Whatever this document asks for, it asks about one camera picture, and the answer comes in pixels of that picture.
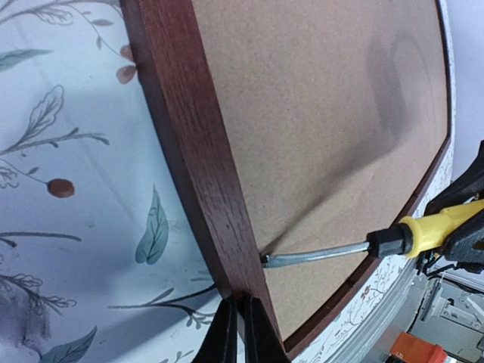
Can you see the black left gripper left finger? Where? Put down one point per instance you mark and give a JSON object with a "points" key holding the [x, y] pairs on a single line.
{"points": [[220, 342]]}

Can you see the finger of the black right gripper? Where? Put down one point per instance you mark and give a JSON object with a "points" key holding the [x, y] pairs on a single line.
{"points": [[464, 244]]}

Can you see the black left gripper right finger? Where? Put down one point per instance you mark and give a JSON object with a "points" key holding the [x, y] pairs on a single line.
{"points": [[261, 341]]}

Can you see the yellow handled screwdriver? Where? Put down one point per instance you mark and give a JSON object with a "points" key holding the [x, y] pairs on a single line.
{"points": [[410, 237]]}

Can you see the red-brown wooden picture frame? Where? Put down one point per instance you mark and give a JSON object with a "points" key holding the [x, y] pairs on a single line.
{"points": [[290, 126]]}

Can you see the orange red object background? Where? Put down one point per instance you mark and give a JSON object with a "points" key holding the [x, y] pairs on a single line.
{"points": [[412, 349]]}

